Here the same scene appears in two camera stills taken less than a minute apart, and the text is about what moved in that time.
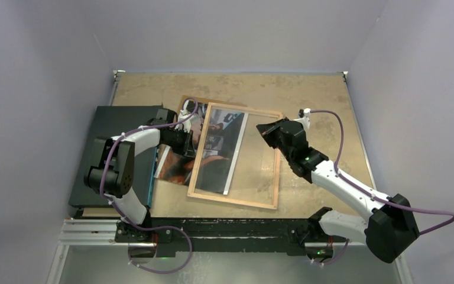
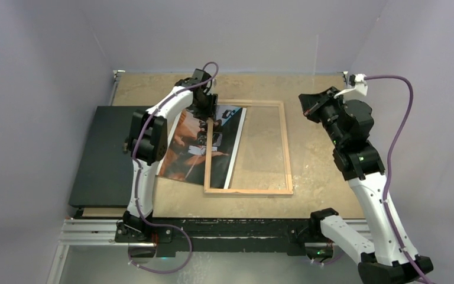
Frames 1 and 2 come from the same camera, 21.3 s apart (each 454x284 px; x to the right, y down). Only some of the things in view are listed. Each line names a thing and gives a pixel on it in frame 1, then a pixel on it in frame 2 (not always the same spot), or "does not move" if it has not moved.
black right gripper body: x=275 y=141 to x=330 y=112
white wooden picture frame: x=235 y=160 to x=207 y=189
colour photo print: x=223 y=139 does not move
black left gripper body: x=179 y=140 to x=206 y=107
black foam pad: x=109 y=121 does not move
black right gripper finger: x=265 y=129 to x=311 y=103
